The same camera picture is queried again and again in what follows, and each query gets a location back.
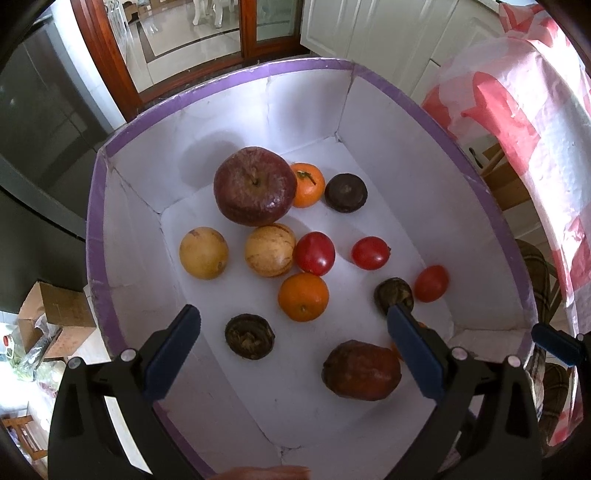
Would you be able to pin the small red tomato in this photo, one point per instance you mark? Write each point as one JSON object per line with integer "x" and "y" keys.
{"x": 431, "y": 283}
{"x": 370, "y": 252}

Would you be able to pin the wooden door frame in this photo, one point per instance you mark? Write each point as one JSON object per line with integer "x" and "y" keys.
{"x": 106, "y": 55}

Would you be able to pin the clear plastic bag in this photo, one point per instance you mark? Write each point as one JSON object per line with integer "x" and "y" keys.
{"x": 27, "y": 360}

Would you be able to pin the partly hidden orange mandarin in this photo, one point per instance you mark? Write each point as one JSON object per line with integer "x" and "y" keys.
{"x": 396, "y": 348}

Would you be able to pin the large red tomato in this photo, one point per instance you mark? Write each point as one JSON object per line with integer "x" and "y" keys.
{"x": 314, "y": 253}

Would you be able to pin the red white checkered tablecloth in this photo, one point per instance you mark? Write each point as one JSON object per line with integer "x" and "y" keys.
{"x": 531, "y": 92}

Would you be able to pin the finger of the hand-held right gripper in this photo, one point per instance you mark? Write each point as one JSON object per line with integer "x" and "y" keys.
{"x": 554, "y": 341}

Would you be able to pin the wooden chair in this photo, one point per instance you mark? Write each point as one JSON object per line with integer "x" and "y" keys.
{"x": 503, "y": 180}

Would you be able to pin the yellow purple-striped pepino melon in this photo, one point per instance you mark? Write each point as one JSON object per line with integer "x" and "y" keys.
{"x": 270, "y": 250}

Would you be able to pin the dark grey refrigerator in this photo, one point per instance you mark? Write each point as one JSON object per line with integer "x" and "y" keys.
{"x": 46, "y": 138}

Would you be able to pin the small orange mandarin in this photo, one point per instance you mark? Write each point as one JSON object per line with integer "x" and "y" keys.
{"x": 303, "y": 297}

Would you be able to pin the wrinkled dark red pomegranate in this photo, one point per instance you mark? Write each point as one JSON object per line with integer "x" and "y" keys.
{"x": 361, "y": 369}

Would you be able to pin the small wooden stool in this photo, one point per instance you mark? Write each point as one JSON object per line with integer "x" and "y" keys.
{"x": 23, "y": 431}

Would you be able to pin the plain yellow pepino melon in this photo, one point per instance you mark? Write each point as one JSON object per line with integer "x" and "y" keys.
{"x": 203, "y": 253}

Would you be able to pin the large red apple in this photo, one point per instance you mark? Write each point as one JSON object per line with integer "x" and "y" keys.
{"x": 254, "y": 187}

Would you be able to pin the orange with green stem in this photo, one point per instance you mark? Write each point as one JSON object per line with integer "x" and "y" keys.
{"x": 308, "y": 187}

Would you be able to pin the white box with purple rim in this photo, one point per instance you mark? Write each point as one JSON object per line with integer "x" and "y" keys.
{"x": 304, "y": 115}

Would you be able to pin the white chair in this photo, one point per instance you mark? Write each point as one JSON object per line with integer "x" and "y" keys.
{"x": 217, "y": 7}

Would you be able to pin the small wrinkled dark water chestnut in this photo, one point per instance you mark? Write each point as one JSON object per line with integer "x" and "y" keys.
{"x": 392, "y": 290}

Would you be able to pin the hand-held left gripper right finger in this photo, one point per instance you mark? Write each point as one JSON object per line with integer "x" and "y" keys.
{"x": 415, "y": 355}

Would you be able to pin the round dark purple water chestnut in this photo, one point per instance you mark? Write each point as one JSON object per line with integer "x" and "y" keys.
{"x": 345, "y": 192}

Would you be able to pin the brown cardboard box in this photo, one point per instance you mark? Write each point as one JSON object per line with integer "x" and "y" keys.
{"x": 51, "y": 314}

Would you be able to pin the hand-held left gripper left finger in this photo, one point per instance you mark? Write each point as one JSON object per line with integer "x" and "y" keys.
{"x": 173, "y": 355}

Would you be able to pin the white cabinet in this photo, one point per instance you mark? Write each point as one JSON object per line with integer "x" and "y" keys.
{"x": 369, "y": 23}

